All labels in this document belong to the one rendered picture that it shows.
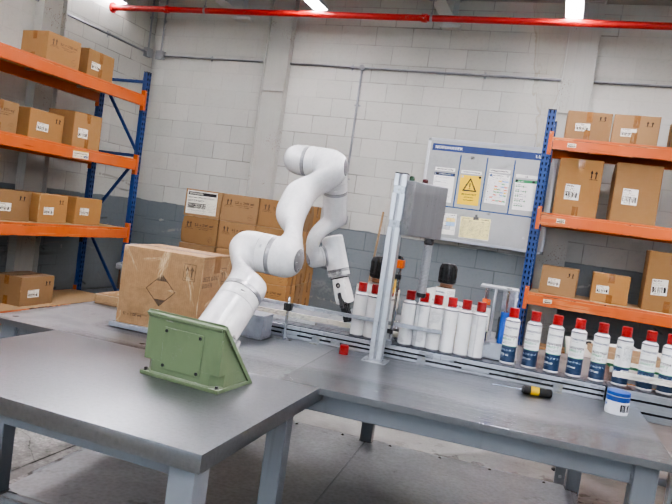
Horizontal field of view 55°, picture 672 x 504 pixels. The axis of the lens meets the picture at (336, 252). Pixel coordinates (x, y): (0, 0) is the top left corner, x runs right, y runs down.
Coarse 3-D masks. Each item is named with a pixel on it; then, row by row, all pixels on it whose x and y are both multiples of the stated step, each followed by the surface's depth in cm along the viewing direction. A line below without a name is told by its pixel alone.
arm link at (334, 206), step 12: (324, 204) 237; (336, 204) 235; (324, 216) 240; (336, 216) 237; (312, 228) 243; (324, 228) 239; (336, 228) 240; (312, 240) 240; (312, 252) 242; (324, 252) 245; (312, 264) 244; (324, 264) 246
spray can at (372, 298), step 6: (372, 288) 244; (372, 294) 244; (372, 300) 243; (372, 306) 243; (366, 312) 244; (372, 312) 243; (366, 324) 244; (372, 324) 243; (366, 330) 244; (366, 336) 244
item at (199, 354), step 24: (168, 312) 170; (168, 336) 169; (192, 336) 166; (216, 336) 164; (168, 360) 169; (192, 360) 166; (216, 360) 164; (240, 360) 171; (192, 384) 166; (216, 384) 165; (240, 384) 173
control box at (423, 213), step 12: (408, 192) 225; (420, 192) 224; (432, 192) 228; (444, 192) 232; (408, 204) 224; (420, 204) 225; (432, 204) 229; (444, 204) 233; (408, 216) 224; (420, 216) 226; (432, 216) 230; (408, 228) 223; (420, 228) 227; (432, 228) 230
